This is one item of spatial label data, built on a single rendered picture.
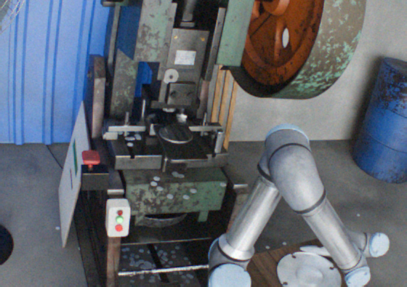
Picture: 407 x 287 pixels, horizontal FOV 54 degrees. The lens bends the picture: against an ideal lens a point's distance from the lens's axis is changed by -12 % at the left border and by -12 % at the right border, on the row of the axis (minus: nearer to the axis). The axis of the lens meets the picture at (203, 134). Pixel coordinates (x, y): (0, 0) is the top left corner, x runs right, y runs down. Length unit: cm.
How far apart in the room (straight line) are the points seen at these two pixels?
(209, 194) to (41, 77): 150
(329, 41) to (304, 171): 53
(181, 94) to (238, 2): 39
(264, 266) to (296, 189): 82
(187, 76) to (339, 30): 58
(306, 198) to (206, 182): 70
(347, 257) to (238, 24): 87
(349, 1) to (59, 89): 198
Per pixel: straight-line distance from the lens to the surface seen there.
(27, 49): 275
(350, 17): 143
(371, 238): 138
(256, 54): 185
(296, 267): 185
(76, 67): 279
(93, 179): 151
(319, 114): 369
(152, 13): 144
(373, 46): 377
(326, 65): 147
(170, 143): 158
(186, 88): 158
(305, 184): 102
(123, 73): 182
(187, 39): 155
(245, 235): 126
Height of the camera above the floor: 155
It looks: 27 degrees down
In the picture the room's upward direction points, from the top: 12 degrees clockwise
